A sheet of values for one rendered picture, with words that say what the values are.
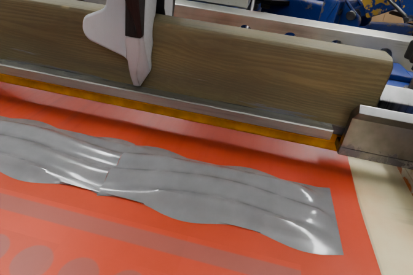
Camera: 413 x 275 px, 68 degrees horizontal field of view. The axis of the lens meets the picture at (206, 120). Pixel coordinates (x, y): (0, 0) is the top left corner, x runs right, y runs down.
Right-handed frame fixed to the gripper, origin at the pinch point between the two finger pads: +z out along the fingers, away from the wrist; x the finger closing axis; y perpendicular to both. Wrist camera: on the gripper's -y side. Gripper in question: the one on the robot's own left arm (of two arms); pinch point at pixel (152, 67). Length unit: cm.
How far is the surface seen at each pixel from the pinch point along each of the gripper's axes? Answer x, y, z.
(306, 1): -69, -20, 0
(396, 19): -406, -166, 41
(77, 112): 1.5, 7.7, 6.2
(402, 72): -16.3, -28.9, 0.5
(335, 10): -59, -26, 0
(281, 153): 0.9, -14.0, 6.0
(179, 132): 1.2, -3.5, 6.1
